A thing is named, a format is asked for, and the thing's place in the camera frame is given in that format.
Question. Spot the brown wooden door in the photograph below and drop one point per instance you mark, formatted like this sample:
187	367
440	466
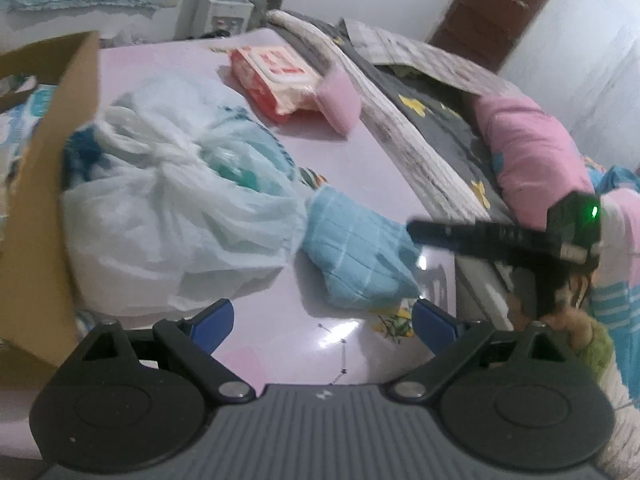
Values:
497	10

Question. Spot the plaid cloth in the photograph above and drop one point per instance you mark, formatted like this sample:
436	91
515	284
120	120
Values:
430	55

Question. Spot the brown cardboard box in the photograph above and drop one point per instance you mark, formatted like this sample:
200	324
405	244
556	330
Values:
35	240

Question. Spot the grey blanket with yellow stars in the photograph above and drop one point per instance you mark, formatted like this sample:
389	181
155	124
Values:
440	120

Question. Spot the white grey patterned quilt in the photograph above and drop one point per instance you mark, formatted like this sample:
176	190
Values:
400	125

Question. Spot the pink pillow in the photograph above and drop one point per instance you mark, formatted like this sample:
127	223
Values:
530	155

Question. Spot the person's right hand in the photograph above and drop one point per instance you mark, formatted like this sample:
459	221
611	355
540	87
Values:
577	315

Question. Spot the white plastic bag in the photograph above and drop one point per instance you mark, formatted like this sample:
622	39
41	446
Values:
170	210

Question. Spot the white water dispenser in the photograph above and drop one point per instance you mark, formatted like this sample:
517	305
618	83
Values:
222	15

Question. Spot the light blue towel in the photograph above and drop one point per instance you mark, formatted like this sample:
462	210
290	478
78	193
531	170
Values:
360	245

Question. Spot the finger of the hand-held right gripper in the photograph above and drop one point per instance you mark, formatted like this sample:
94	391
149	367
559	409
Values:
465	237

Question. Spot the red tissue pack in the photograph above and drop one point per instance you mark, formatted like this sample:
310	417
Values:
272	80

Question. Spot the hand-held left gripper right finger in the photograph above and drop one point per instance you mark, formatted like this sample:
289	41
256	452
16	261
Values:
432	329

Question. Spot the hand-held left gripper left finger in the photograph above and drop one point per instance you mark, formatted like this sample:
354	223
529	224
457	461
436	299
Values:
216	322

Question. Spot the pink sponge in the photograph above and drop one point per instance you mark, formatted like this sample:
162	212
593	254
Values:
341	102

